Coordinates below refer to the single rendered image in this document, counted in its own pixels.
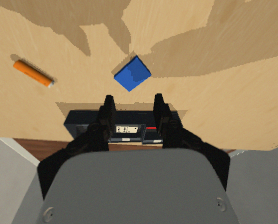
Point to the orange battery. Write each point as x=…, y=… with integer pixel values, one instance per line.
x=33, y=73

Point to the dark grey rack of bins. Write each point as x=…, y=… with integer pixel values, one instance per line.
x=78, y=120

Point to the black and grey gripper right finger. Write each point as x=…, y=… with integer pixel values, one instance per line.
x=175, y=136

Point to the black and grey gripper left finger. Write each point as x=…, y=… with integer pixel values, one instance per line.
x=95, y=139

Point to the white domino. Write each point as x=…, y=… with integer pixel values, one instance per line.
x=127, y=128

